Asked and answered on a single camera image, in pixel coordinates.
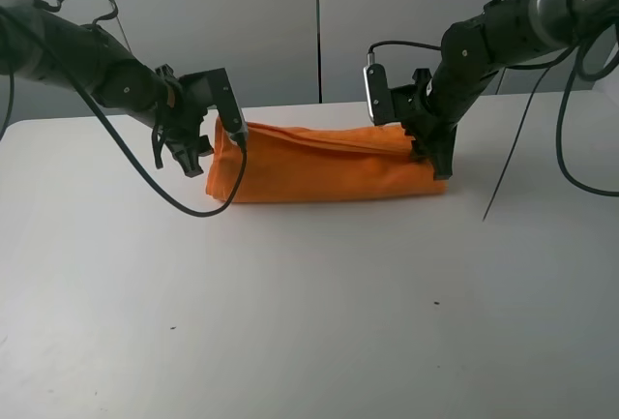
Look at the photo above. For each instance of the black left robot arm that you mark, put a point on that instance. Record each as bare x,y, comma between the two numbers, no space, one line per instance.
38,45

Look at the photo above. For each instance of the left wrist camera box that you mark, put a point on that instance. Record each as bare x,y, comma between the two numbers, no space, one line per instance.
212,88

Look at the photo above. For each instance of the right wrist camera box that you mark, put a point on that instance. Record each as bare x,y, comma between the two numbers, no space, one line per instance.
380,103

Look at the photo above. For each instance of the orange terry towel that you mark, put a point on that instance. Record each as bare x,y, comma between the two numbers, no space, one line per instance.
300,165

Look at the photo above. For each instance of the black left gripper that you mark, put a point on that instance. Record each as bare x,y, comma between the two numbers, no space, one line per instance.
179,126

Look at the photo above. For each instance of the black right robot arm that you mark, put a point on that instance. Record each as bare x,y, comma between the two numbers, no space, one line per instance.
506,34

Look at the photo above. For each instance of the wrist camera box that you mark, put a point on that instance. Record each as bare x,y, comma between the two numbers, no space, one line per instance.
212,88
380,103

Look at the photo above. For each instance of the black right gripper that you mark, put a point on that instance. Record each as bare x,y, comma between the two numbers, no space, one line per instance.
422,125

